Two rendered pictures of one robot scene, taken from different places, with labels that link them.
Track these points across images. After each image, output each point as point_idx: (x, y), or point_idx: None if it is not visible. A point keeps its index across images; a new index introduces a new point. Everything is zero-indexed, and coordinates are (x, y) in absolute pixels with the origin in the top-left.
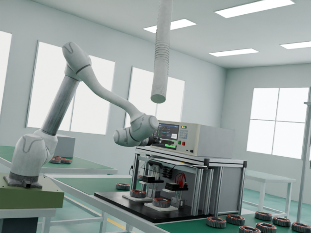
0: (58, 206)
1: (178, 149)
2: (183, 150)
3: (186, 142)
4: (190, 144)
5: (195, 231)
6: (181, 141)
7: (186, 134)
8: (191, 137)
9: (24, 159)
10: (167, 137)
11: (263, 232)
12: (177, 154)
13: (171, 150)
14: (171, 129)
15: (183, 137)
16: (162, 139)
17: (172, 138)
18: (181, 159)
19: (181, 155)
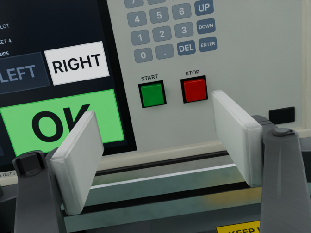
0: None
1: (155, 137)
2: (210, 134)
3: (216, 71)
4: (261, 79)
5: None
6: (169, 81)
7: (206, 15)
8: (258, 20)
9: None
10: (16, 95)
11: None
12: (196, 177)
13: (99, 164)
14: (22, 16)
15: (178, 46)
16: (77, 147)
17: (68, 88)
18: (238, 200)
19: (235, 174)
